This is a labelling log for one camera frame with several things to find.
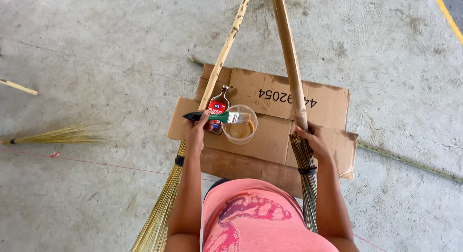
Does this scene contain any person's left hand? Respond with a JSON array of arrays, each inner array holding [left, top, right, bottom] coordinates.
[[184, 110, 214, 157]]

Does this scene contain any person's right hand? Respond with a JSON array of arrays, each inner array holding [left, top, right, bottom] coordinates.
[[294, 122, 332, 161]]

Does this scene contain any green handled paintbrush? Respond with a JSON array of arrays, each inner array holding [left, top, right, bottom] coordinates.
[[183, 112, 252, 125]]

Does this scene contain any dark bristle broom bamboo handle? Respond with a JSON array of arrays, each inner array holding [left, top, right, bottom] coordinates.
[[269, 0, 320, 234]]

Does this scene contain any brown varnish bottle red label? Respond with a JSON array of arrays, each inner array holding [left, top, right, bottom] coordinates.
[[207, 85, 231, 135]]

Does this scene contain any clear plastic cup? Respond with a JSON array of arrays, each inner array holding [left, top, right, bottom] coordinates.
[[221, 104, 258, 145]]

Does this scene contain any flattened brown cardboard sheet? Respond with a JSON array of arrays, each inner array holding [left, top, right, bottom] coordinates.
[[166, 64, 359, 180]]

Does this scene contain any long green bamboo stick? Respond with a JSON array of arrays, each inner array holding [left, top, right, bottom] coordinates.
[[356, 141, 463, 184]]

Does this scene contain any pink printed shirt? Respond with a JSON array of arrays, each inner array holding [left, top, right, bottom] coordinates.
[[202, 178, 340, 252]]

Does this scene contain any small yellow bristle bundle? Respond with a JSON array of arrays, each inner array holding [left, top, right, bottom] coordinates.
[[0, 123, 109, 146]]

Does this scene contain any pale bamboo stick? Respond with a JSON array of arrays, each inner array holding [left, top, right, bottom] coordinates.
[[0, 78, 38, 96]]

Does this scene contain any yellow bristle broom pale handle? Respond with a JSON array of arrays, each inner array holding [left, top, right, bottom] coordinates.
[[130, 0, 254, 252]]

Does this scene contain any thin red string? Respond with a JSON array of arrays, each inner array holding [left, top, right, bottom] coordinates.
[[0, 148, 388, 252]]

